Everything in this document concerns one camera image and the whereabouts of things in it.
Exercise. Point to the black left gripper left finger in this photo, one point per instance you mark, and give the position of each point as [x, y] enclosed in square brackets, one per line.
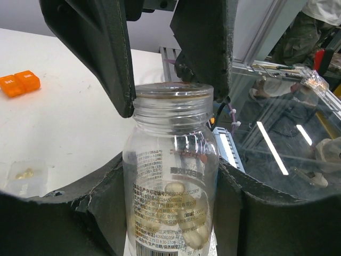
[86, 217]

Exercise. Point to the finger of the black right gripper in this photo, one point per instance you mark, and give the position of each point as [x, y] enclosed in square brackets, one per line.
[204, 31]
[96, 33]

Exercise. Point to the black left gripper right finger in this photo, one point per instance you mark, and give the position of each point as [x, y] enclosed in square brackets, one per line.
[251, 218]

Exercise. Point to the clear pill organizer box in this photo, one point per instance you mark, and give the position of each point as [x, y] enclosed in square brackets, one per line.
[27, 179]

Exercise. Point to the orange pill organizer box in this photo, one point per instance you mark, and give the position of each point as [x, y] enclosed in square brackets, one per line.
[19, 84]

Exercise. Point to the clear glass pill vial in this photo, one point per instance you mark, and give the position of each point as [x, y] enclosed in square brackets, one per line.
[170, 164]

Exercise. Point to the aluminium mounting rail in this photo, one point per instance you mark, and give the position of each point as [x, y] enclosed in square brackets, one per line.
[169, 56]

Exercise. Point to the aluminium frame right post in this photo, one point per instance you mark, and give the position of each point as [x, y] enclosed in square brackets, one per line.
[259, 25]

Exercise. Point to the grey slotted cable duct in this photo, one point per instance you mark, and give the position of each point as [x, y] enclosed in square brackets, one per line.
[227, 148]

